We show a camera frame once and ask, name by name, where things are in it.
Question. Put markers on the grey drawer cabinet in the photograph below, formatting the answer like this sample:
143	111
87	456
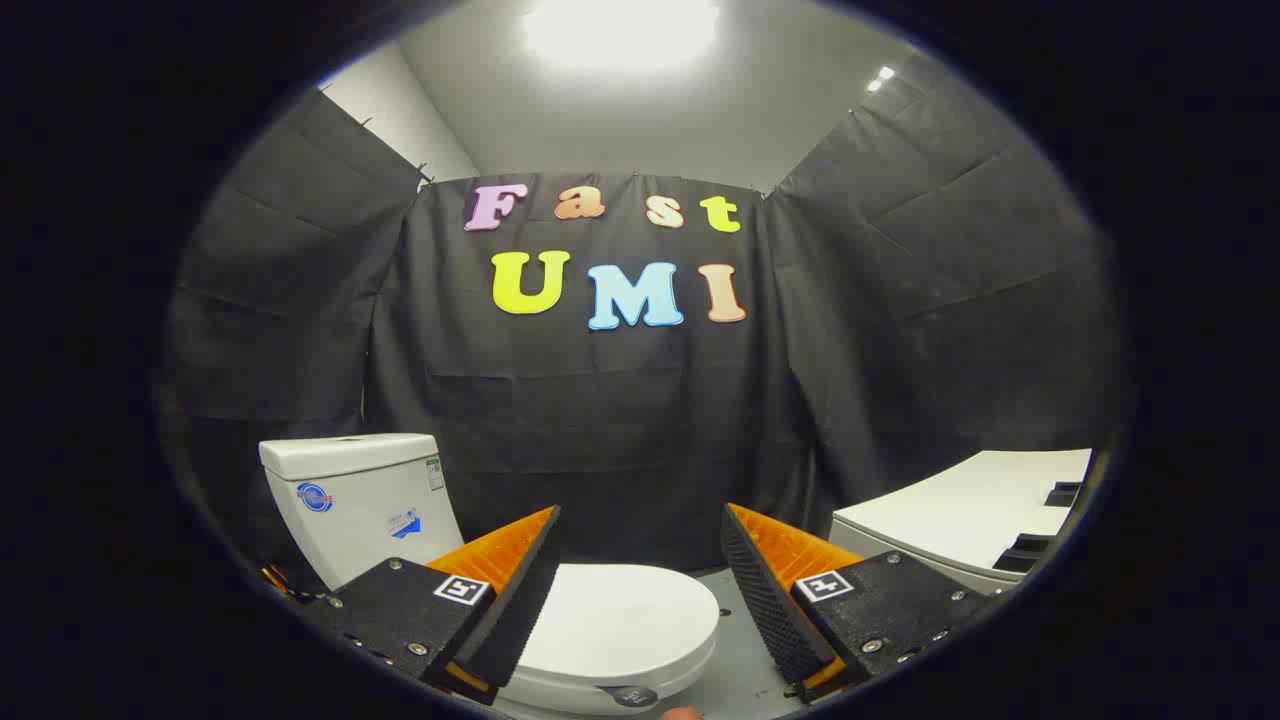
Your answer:
960	510

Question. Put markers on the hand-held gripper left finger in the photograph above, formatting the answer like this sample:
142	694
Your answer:
520	610

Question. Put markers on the orange and black device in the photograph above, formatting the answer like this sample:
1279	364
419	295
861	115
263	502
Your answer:
283	583

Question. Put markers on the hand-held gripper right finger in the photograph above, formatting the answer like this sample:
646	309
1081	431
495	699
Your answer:
765	600

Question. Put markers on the white toilet lid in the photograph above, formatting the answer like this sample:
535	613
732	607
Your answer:
625	615

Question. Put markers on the black backdrop cloth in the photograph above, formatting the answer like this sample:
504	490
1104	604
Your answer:
620	430

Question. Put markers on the large ceiling light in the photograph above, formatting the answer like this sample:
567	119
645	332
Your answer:
620	30

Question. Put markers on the small ceiling light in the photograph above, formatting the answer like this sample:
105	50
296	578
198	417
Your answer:
881	79

